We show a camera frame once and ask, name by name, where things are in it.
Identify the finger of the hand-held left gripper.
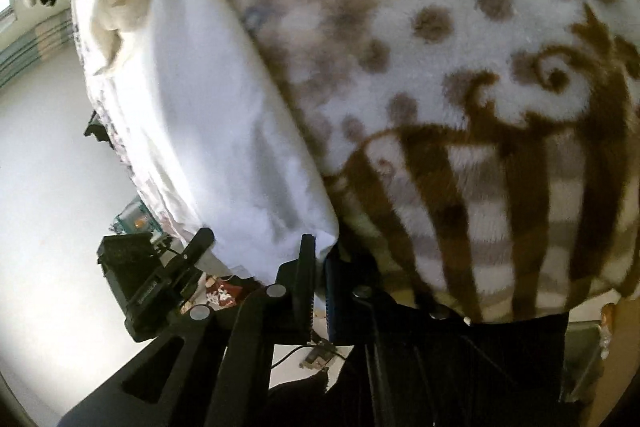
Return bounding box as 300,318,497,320
170,228,216,278

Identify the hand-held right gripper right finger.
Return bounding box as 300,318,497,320
324,252,501,427

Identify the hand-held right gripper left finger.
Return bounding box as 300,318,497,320
57,234,317,427

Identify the white t-shirt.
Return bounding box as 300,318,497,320
70,0,341,283

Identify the black clothes heap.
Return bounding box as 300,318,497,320
82,109,111,148

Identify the red patterned bag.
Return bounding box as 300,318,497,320
202,276,248,309

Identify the teal shelf rack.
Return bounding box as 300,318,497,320
114,201,163,239

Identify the floral bed blanket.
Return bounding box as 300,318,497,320
75,0,640,325

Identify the green striped curtain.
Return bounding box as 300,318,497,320
0,9,76,85

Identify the cardboard box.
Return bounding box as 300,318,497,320
595,292,640,427

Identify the black cable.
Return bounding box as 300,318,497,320
270,342,351,373

